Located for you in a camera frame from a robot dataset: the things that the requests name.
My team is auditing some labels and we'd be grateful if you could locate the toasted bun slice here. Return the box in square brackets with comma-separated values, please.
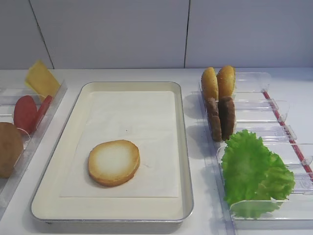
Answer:
[88, 140, 140, 187]

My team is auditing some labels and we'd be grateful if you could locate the rear brown meat patty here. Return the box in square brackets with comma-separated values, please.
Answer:
[206, 97, 222, 142]

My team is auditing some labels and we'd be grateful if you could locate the brown meat patty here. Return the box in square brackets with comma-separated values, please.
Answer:
[218, 96, 235, 141]
[206, 97, 222, 142]

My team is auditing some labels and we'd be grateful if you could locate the front brown meat patty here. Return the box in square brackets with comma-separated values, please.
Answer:
[218, 96, 235, 141]

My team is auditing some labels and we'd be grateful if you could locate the green lettuce leaf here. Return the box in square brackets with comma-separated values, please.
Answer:
[222, 130, 295, 218]

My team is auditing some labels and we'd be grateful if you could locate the yellow cheese slice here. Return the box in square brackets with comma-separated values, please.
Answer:
[25, 60, 60, 101]

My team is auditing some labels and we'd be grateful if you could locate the white paper tray liner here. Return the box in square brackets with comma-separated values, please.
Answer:
[61, 91, 179, 198]

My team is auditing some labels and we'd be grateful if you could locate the rear bun half right rack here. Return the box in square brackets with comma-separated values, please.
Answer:
[201, 67, 219, 100]

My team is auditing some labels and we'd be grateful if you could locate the bun half rack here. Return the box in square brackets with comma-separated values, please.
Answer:
[217, 65, 236, 99]
[201, 67, 219, 100]

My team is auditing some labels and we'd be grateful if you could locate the front bun half right rack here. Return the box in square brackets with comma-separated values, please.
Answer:
[217, 65, 236, 99]

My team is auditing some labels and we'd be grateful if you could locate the clear acrylic right rack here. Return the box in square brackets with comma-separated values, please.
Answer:
[196, 66, 313, 235]

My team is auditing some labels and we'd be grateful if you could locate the clear acrylic rack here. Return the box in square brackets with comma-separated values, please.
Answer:
[196, 66, 313, 235]
[0, 78, 68, 211]

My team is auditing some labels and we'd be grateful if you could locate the cream metal tray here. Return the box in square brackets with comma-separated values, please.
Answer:
[31, 82, 193, 223]

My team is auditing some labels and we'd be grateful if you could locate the brown bun top left rack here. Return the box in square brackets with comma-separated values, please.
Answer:
[0, 122, 23, 178]

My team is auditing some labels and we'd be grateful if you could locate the clear acrylic left rack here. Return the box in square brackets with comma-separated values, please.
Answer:
[0, 78, 68, 211]

